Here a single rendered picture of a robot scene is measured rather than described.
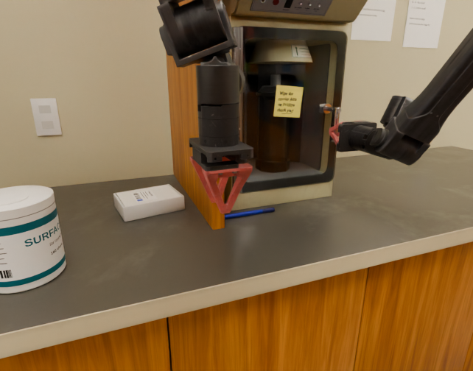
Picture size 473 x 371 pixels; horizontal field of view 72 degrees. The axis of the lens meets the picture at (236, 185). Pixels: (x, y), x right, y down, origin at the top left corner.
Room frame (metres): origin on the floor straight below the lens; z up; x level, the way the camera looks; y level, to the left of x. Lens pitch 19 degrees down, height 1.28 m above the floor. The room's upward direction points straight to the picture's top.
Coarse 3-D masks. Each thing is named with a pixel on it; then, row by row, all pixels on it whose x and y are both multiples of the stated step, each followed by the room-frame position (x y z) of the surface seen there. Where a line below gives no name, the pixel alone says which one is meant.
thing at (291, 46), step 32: (256, 32) 0.82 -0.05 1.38; (288, 32) 0.85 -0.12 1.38; (320, 32) 0.88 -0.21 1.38; (256, 64) 0.82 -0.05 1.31; (288, 64) 0.85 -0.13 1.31; (320, 64) 0.88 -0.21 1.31; (256, 96) 0.82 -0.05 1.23; (320, 96) 0.89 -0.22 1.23; (256, 128) 0.82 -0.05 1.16; (288, 128) 0.85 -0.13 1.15; (320, 128) 0.89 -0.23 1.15; (256, 160) 0.82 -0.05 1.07; (288, 160) 0.86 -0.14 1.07; (320, 160) 0.89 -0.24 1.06
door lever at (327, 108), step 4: (328, 104) 0.89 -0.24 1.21; (324, 108) 0.89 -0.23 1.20; (328, 108) 0.88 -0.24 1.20; (332, 108) 0.86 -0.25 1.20; (336, 108) 0.85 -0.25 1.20; (340, 108) 0.85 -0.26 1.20; (324, 112) 0.89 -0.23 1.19; (328, 112) 0.89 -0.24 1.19; (336, 112) 0.85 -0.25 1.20; (332, 116) 0.86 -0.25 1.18; (336, 116) 0.85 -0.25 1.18; (332, 120) 0.85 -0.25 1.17; (336, 120) 0.85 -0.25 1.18; (332, 124) 0.85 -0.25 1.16; (336, 124) 0.85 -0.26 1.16; (336, 132) 0.85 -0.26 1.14; (332, 140) 0.85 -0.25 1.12
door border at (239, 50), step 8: (240, 32) 0.81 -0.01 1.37; (240, 40) 0.81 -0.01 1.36; (240, 48) 0.80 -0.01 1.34; (240, 56) 0.81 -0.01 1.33; (240, 64) 0.81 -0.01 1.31; (240, 96) 0.81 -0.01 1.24; (240, 104) 0.81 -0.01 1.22; (240, 112) 0.81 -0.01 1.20; (240, 120) 0.81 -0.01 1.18; (240, 128) 0.81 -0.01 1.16; (240, 136) 0.81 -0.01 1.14; (240, 192) 0.81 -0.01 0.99
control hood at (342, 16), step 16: (240, 0) 0.77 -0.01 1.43; (336, 0) 0.84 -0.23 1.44; (352, 0) 0.85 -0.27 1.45; (256, 16) 0.82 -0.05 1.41; (272, 16) 0.82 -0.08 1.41; (288, 16) 0.83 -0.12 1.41; (304, 16) 0.84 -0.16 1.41; (320, 16) 0.86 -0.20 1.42; (336, 16) 0.87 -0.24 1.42; (352, 16) 0.89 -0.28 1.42
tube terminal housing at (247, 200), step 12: (228, 0) 0.82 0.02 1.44; (228, 12) 0.82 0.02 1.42; (240, 24) 0.82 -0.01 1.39; (252, 24) 0.83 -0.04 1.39; (264, 24) 0.84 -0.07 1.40; (276, 24) 0.85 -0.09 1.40; (288, 24) 0.86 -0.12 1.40; (300, 24) 0.87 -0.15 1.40; (312, 24) 0.89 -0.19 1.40; (324, 24) 0.90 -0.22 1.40; (336, 24) 0.91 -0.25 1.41; (228, 180) 0.83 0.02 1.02; (228, 192) 0.83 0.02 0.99; (252, 192) 0.83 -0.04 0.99; (264, 192) 0.84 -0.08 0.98; (276, 192) 0.86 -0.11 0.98; (288, 192) 0.87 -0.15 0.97; (300, 192) 0.88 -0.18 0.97; (312, 192) 0.90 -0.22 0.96; (324, 192) 0.91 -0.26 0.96; (240, 204) 0.82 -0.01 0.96; (252, 204) 0.83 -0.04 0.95; (264, 204) 0.84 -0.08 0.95
